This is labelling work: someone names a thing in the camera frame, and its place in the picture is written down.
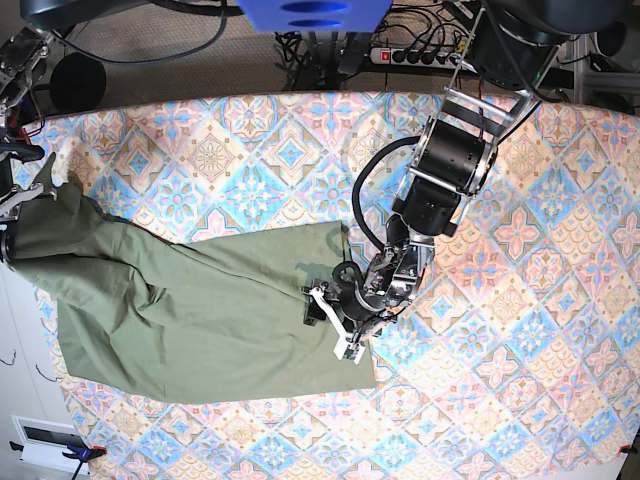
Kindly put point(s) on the green t-shirt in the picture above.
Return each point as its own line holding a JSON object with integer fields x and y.
{"x": 212, "y": 321}

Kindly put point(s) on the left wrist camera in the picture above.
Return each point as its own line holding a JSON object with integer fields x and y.
{"x": 345, "y": 350}

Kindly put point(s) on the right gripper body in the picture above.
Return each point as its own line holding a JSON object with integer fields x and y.
{"x": 13, "y": 196}

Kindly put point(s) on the white power strip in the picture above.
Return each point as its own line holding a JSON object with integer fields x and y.
{"x": 414, "y": 58}

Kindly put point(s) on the blue clamp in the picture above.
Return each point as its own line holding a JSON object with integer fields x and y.
{"x": 83, "y": 454}

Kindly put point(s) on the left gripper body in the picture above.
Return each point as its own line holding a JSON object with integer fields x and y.
{"x": 342, "y": 302}

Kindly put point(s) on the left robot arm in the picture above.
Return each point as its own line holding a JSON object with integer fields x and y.
{"x": 511, "y": 45}

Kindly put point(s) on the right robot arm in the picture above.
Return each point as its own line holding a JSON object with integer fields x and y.
{"x": 78, "y": 83}

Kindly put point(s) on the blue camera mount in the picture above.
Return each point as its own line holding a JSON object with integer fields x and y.
{"x": 361, "y": 16}

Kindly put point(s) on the patterned tablecloth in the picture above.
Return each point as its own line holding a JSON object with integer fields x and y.
{"x": 519, "y": 358}

